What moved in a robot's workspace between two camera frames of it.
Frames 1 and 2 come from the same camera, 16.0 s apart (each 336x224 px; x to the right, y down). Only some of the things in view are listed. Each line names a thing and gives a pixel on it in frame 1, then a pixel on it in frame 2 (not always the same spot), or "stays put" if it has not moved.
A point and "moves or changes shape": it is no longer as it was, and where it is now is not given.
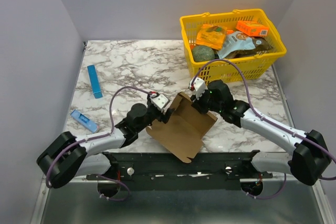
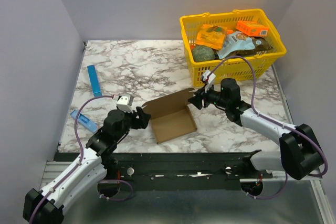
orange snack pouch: x=211 y=35 stays put
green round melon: x=202 y=53 stays put
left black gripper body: x=153 y=114 -> x=131 y=121
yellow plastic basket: x=253 y=66 stays put
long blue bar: x=96 y=86 stays put
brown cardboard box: x=182 y=134 moves or changes shape
